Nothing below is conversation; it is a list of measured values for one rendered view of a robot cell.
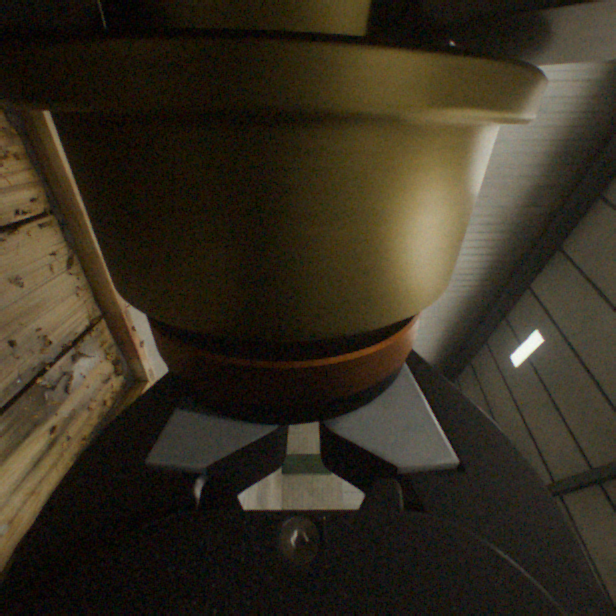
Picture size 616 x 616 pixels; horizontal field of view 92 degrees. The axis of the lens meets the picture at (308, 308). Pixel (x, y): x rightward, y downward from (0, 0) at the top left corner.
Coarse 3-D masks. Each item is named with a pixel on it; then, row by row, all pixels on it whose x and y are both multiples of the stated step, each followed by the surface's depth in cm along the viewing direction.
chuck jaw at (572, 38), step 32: (448, 0) 3; (480, 0) 3; (512, 0) 3; (544, 0) 3; (576, 0) 3; (608, 0) 3; (448, 32) 3; (480, 32) 3; (512, 32) 3; (544, 32) 3; (576, 32) 3; (608, 32) 3; (544, 64) 5
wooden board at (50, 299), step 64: (0, 192) 19; (64, 192) 23; (0, 256) 19; (64, 256) 24; (0, 320) 19; (64, 320) 24; (128, 320) 30; (0, 384) 19; (64, 384) 24; (128, 384) 32; (0, 448) 19; (64, 448) 24; (0, 512) 19; (0, 576) 19
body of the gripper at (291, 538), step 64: (192, 512) 5; (256, 512) 5; (320, 512) 5; (384, 512) 5; (128, 576) 4; (192, 576) 4; (256, 576) 4; (320, 576) 4; (384, 576) 4; (448, 576) 4; (512, 576) 4
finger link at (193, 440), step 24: (192, 408) 7; (168, 432) 6; (192, 432) 6; (216, 432) 6; (240, 432) 6; (264, 432) 6; (168, 456) 6; (192, 456) 6; (216, 456) 6; (240, 456) 6; (264, 456) 7; (240, 480) 7
